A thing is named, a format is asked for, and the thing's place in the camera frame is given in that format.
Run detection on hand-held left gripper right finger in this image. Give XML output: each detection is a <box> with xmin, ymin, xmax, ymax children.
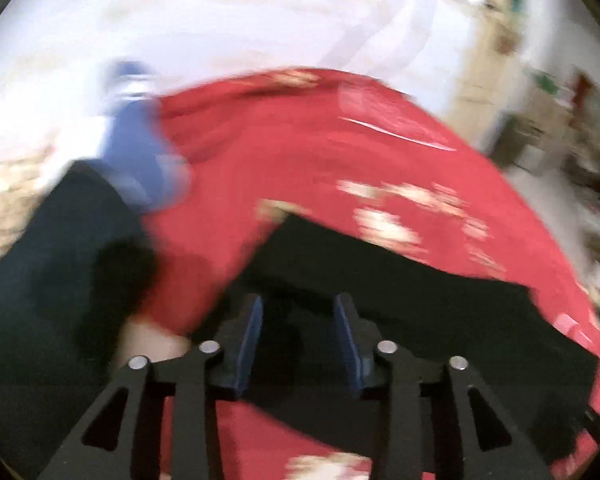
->
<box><xmin>332</xmin><ymin>292</ymin><xmax>556</xmax><ymax>480</ymax></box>

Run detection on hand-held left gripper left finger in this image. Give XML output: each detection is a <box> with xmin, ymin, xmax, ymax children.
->
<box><xmin>40</xmin><ymin>292</ymin><xmax>265</xmax><ymax>480</ymax></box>

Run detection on black pants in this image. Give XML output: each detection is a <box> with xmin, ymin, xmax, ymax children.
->
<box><xmin>220</xmin><ymin>212</ymin><xmax>600</xmax><ymax>467</ymax></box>

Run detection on red printed blanket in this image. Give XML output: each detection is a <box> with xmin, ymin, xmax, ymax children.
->
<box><xmin>130</xmin><ymin>67</ymin><xmax>600</xmax><ymax>480</ymax></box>

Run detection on person's foot in blue sock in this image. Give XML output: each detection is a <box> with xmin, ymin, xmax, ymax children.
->
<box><xmin>99</xmin><ymin>60</ymin><xmax>192</xmax><ymax>212</ymax></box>

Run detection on blurred room clutter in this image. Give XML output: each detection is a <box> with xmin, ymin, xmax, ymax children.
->
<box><xmin>480</xmin><ymin>55</ymin><xmax>600</xmax><ymax>286</ymax></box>

